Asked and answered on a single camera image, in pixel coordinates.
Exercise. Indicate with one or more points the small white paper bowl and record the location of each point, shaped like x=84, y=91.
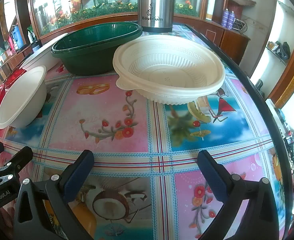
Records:
x=24, y=97

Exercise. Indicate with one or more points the large white paper bowl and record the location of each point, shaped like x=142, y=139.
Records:
x=42, y=55

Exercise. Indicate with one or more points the cream patterned plastic bowl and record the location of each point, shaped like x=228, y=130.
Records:
x=167, y=62

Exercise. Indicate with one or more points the pink thermos flask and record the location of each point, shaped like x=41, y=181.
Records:
x=11, y=42

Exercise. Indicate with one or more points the low wooden side cabinet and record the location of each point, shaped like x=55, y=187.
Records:
x=17, y=57

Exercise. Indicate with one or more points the white plastic bottle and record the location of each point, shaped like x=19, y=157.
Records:
x=30, y=36

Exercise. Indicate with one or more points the wooden corner cabinet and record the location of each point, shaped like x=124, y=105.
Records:
x=233, y=42

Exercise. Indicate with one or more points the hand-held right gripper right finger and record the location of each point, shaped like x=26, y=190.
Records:
x=211, y=177

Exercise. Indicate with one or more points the blue thermos flask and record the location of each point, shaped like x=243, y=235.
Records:
x=18, y=36

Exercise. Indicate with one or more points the maroon woven basket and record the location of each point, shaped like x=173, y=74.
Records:
x=235, y=8

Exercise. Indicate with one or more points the purple spray can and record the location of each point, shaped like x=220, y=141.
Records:
x=231, y=19
x=225, y=17

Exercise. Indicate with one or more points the stainless steel thermos jug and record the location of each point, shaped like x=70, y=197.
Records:
x=157, y=5

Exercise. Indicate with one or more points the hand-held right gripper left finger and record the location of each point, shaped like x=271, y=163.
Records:
x=79, y=177

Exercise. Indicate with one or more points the floral painted glass panel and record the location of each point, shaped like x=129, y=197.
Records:
x=87, y=0

